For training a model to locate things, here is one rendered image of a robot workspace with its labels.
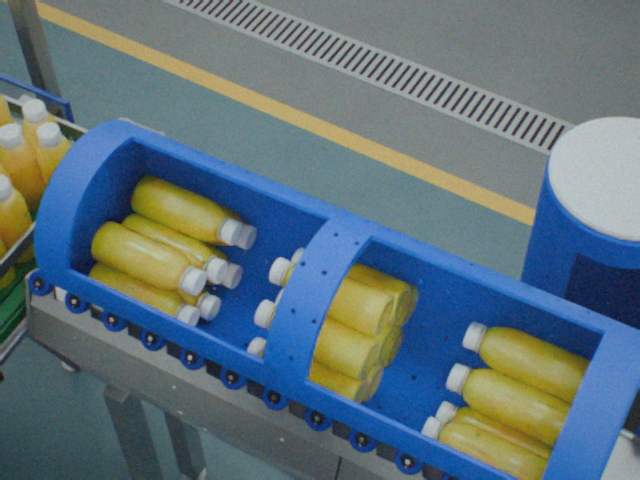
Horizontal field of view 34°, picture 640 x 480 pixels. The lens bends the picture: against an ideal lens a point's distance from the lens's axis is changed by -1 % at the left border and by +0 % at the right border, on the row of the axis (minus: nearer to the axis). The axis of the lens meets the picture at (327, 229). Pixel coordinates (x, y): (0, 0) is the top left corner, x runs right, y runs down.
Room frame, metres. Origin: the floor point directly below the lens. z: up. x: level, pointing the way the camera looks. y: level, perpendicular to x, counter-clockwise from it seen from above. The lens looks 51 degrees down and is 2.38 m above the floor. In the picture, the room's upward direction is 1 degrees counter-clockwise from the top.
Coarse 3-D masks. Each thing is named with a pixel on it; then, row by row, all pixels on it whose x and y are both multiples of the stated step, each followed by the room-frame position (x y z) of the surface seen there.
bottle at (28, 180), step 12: (0, 144) 1.26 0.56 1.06; (24, 144) 1.27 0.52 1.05; (0, 156) 1.25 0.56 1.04; (12, 156) 1.24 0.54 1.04; (24, 156) 1.25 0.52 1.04; (12, 168) 1.24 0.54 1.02; (24, 168) 1.24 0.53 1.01; (36, 168) 1.26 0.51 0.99; (24, 180) 1.24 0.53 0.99; (36, 180) 1.25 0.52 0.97; (24, 192) 1.24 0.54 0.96; (36, 192) 1.25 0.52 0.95; (36, 204) 1.24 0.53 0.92
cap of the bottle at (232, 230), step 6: (228, 222) 1.03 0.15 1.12; (234, 222) 1.03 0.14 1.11; (240, 222) 1.04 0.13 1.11; (228, 228) 1.02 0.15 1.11; (234, 228) 1.02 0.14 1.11; (240, 228) 1.03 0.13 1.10; (222, 234) 1.02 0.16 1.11; (228, 234) 1.01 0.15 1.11; (234, 234) 1.02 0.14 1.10; (240, 234) 1.03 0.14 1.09; (222, 240) 1.01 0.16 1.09; (228, 240) 1.01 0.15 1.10; (234, 240) 1.02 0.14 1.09
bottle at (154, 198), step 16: (144, 176) 1.12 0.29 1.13; (144, 192) 1.09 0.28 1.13; (160, 192) 1.08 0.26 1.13; (176, 192) 1.08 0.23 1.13; (192, 192) 1.09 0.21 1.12; (144, 208) 1.07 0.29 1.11; (160, 208) 1.06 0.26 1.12; (176, 208) 1.06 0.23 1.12; (192, 208) 1.05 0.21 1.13; (208, 208) 1.05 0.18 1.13; (176, 224) 1.04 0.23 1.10; (192, 224) 1.03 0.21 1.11; (208, 224) 1.03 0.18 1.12; (224, 224) 1.03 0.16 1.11; (208, 240) 1.02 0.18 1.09
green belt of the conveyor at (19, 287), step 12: (36, 216) 1.23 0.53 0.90; (24, 264) 1.12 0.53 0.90; (36, 264) 1.12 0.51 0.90; (24, 276) 1.10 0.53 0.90; (12, 288) 1.07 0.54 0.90; (24, 288) 1.07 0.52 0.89; (0, 300) 1.04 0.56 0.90; (12, 300) 1.05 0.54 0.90; (0, 312) 1.02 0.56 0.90; (12, 312) 1.03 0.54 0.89; (24, 312) 1.04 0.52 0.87; (0, 324) 1.00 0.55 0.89; (12, 324) 1.01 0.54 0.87; (0, 336) 0.99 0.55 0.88
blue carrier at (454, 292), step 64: (128, 128) 1.14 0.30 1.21; (64, 192) 1.01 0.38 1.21; (128, 192) 1.16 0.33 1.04; (256, 192) 1.10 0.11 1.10; (64, 256) 0.95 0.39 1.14; (256, 256) 1.06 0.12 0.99; (320, 256) 0.88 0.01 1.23; (384, 256) 0.99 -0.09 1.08; (448, 256) 0.89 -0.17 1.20; (128, 320) 0.90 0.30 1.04; (320, 320) 0.79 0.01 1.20; (448, 320) 0.91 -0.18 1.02; (512, 320) 0.88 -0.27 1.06; (576, 320) 0.78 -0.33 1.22; (384, 384) 0.84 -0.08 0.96; (448, 448) 0.65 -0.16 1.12; (576, 448) 0.60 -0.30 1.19
